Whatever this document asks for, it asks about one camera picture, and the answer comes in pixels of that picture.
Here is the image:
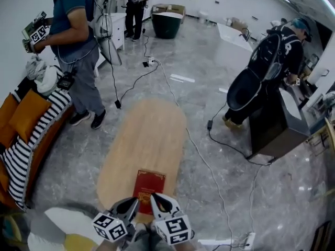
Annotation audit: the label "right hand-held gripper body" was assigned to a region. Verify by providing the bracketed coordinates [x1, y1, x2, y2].
[154, 213, 193, 246]

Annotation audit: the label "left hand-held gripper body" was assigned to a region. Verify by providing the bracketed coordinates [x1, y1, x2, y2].
[92, 211, 132, 243]

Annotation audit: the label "red book with gold print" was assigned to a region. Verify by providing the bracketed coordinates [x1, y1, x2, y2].
[132, 169, 166, 215]

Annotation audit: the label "white flower-shaped beanbag chair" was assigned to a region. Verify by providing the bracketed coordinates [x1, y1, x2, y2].
[26, 202, 112, 251]

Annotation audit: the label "wooden coffee table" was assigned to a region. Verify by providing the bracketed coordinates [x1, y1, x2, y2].
[96, 99, 188, 223]

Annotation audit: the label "orange sofa with striped throw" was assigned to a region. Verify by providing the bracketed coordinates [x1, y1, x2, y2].
[0, 76, 73, 210]

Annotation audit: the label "person's grey trousers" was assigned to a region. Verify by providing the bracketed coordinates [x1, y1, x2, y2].
[125, 231, 175, 251]

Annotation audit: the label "dark vanity cabinet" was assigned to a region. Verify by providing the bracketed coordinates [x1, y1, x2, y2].
[247, 87, 312, 160]

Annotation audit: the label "orange cushion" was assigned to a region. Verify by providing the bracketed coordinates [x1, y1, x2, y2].
[8, 88, 52, 144]
[0, 92, 20, 151]

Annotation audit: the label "white round basket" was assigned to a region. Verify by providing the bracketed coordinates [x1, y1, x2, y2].
[35, 65, 65, 97]

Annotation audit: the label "grey crumpled cloth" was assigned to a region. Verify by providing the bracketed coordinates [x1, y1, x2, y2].
[25, 54, 48, 81]

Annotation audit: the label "white low table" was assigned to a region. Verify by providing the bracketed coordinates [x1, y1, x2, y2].
[216, 22, 254, 54]

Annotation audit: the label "white dresser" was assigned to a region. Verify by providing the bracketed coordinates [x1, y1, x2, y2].
[93, 12, 128, 77]

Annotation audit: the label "dark green tub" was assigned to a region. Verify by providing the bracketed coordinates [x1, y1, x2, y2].
[151, 12, 183, 40]

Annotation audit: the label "white bucket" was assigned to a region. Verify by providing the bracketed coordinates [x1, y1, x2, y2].
[197, 10, 209, 25]

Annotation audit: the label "cardboard box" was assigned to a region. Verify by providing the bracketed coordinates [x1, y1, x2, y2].
[151, 4, 187, 24]

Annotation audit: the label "white floor cable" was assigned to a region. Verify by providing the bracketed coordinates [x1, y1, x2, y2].
[157, 60, 234, 239]

